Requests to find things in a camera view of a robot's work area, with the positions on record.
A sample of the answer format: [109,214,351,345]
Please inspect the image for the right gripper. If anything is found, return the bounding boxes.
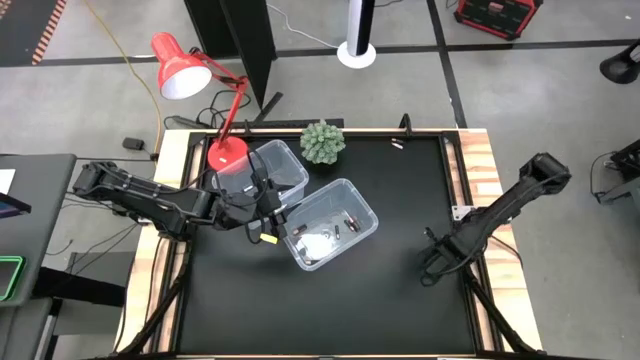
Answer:
[418,231,470,285]

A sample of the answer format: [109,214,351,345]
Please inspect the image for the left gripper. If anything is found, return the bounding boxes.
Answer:
[234,179,297,236]

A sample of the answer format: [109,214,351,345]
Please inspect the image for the clear plastic storage bin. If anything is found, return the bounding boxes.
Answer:
[281,177,380,273]
[213,138,310,214]

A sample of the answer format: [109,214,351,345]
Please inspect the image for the green artificial potted plant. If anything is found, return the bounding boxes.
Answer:
[299,118,347,166]

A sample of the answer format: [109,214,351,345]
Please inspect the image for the white black pole stand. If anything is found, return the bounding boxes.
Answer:
[336,0,377,70]

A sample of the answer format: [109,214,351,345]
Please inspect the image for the red desk lamp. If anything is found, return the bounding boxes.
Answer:
[150,32,252,174]

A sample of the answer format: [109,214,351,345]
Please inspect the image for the black partition panel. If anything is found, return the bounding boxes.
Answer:
[183,0,284,124]

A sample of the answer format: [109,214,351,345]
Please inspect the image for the grey desk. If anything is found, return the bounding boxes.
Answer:
[0,153,78,307]

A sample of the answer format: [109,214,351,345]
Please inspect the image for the red black equipment case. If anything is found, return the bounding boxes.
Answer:
[453,0,544,41]

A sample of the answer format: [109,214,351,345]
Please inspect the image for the dark tablet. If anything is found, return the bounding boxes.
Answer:
[0,192,32,220]

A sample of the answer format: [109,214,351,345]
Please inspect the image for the black round stand base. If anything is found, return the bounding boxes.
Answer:
[598,39,640,85]

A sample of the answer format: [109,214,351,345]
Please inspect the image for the black mat orange striped edge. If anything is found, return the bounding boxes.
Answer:
[0,0,69,68]

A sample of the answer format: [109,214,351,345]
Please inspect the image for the black cable with yellow tag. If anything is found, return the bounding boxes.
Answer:
[243,148,280,246]

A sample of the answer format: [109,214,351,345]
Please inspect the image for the black table frame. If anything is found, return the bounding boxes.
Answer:
[113,113,544,360]

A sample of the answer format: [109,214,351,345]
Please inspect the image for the black tangled cables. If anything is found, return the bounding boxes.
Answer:
[163,89,252,130]

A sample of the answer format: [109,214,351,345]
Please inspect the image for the white cable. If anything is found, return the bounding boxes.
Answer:
[266,2,341,50]

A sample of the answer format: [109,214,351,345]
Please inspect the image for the black equipment frame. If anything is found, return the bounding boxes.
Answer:
[589,138,640,205]

